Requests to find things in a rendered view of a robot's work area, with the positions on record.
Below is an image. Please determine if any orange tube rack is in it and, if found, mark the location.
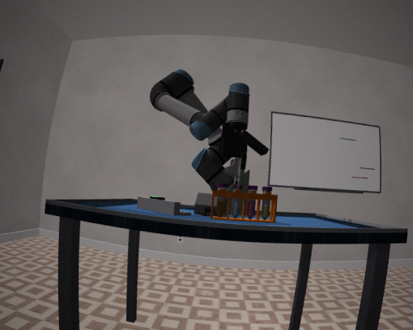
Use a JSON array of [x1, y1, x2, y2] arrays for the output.
[[210, 189, 278, 223]]

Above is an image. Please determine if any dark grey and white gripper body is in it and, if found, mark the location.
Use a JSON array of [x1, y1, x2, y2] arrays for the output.
[[219, 122, 248, 158]]

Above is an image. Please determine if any black table edge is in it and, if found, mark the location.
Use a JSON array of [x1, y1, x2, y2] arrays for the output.
[[46, 199, 407, 233]]

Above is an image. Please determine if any white button housing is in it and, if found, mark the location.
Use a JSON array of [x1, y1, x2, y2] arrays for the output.
[[194, 192, 228, 217]]

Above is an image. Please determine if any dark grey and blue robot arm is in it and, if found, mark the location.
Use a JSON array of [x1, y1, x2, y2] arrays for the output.
[[150, 69, 269, 191]]

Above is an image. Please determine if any blue flat work mat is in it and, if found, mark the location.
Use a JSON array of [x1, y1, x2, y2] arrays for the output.
[[98, 204, 356, 228]]

